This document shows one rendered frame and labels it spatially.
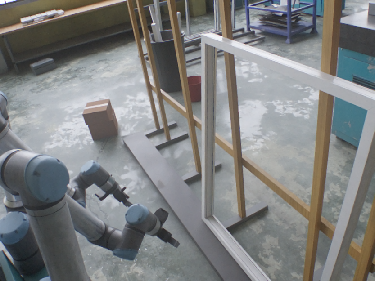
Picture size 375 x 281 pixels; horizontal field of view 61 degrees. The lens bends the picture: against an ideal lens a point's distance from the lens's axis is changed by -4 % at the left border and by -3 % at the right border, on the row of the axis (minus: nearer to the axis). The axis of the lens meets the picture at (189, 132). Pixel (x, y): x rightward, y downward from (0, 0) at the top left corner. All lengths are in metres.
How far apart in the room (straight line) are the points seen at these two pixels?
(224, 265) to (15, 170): 1.73
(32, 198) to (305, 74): 1.03
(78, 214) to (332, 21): 1.14
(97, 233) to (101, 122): 2.73
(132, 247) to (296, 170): 2.10
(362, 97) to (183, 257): 1.77
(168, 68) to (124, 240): 3.54
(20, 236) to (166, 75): 3.46
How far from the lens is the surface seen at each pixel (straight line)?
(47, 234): 1.00
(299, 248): 2.54
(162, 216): 1.50
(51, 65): 7.27
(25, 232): 1.71
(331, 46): 1.32
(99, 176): 1.71
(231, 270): 2.35
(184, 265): 2.48
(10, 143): 1.48
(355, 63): 3.09
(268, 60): 1.50
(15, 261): 1.84
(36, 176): 0.89
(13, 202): 1.81
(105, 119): 3.96
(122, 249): 1.35
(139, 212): 1.36
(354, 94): 1.21
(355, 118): 3.27
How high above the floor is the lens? 2.00
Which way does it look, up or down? 32 degrees down
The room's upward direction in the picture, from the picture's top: 10 degrees counter-clockwise
